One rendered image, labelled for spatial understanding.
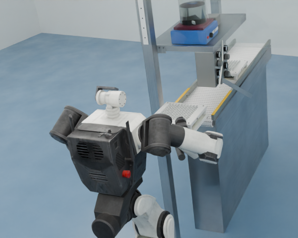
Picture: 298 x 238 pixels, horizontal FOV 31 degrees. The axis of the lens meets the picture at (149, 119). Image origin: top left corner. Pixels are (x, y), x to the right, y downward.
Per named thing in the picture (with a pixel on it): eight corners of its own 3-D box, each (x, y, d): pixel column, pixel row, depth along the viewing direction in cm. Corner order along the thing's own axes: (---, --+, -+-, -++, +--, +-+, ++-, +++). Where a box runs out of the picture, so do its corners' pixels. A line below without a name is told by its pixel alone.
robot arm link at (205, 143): (232, 135, 223) (188, 122, 214) (225, 165, 222) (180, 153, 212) (216, 134, 234) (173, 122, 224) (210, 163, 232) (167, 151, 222)
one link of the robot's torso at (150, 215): (170, 243, 268) (134, 220, 229) (139, 236, 276) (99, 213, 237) (177, 214, 273) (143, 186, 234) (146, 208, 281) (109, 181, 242)
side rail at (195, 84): (170, 116, 308) (169, 111, 306) (167, 116, 308) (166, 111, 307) (236, 42, 413) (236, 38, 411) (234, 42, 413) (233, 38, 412)
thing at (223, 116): (216, 136, 303) (215, 120, 298) (170, 131, 315) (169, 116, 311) (271, 57, 406) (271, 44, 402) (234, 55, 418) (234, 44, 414)
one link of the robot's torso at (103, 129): (136, 211, 212) (124, 132, 197) (65, 199, 227) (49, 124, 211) (166, 173, 235) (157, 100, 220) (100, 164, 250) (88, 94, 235)
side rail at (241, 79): (214, 120, 296) (213, 114, 295) (211, 120, 297) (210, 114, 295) (270, 43, 401) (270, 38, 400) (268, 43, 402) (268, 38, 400)
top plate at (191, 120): (166, 104, 300) (166, 101, 300) (207, 108, 290) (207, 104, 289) (147, 123, 281) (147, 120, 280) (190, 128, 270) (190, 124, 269)
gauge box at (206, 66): (216, 88, 284) (213, 52, 276) (197, 86, 289) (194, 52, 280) (228, 72, 302) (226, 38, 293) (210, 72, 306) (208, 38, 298)
